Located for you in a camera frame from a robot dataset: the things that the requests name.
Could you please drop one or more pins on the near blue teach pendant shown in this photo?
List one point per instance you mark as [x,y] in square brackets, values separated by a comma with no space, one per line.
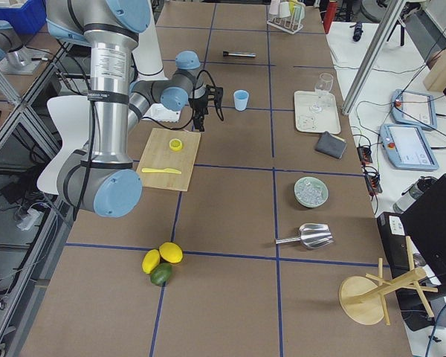
[407,148]

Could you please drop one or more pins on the white wire cup rack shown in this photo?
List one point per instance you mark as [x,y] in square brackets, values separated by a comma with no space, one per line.
[286,16]

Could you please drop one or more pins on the steel muddler black tip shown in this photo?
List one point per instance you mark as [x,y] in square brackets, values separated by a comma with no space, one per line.
[235,54]

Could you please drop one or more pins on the metal ice scoop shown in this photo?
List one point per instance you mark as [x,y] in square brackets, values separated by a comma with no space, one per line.
[311,236]

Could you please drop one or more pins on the blue teach pendant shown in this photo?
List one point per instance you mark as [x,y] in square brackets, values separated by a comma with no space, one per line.
[407,148]
[414,108]

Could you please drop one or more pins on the far blue teach pendant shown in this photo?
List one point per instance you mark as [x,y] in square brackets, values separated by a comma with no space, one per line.
[414,108]

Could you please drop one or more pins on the green lime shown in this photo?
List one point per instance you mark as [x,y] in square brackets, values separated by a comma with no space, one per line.
[161,274]

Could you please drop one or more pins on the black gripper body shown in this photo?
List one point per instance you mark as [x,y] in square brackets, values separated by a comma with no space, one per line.
[198,104]

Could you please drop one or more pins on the cream bear tray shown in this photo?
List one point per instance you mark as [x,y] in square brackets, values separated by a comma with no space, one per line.
[309,121]

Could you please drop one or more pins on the clear wine glass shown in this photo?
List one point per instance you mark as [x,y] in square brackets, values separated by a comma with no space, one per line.
[322,87]

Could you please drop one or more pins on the red cylinder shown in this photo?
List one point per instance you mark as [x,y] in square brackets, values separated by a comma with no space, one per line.
[329,15]

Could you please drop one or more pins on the black monitor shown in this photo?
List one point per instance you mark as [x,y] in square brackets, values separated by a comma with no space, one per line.
[425,223]

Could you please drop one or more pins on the wooden mug tree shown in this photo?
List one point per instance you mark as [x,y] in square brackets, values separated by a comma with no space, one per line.
[363,298]

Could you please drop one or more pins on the aluminium frame post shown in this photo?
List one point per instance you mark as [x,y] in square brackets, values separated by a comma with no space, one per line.
[389,19]

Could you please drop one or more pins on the yellow lemon slice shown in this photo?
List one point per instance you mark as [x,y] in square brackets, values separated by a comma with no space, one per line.
[175,144]

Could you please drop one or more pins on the yellow plastic knife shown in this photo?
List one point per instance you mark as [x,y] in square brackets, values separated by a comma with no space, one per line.
[164,170]

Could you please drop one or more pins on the wooden cutting board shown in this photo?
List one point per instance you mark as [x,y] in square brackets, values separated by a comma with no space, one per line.
[157,154]

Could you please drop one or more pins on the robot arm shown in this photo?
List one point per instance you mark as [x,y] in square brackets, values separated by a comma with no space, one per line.
[15,56]
[126,79]

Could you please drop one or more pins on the blue storage crate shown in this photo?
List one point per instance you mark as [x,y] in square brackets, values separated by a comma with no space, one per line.
[28,18]

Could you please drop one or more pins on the white chair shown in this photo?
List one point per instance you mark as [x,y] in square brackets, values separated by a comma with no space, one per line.
[71,116]

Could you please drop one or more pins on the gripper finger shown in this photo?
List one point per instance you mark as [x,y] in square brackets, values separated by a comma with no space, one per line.
[201,124]
[197,123]

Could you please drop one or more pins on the green bowl of ice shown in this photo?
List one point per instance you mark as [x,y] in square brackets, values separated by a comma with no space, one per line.
[310,192]

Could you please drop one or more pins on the light blue cup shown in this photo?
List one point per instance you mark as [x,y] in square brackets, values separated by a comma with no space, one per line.
[240,99]

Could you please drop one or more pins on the grey folded cloth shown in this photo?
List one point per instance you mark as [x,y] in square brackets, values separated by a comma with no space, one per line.
[331,145]

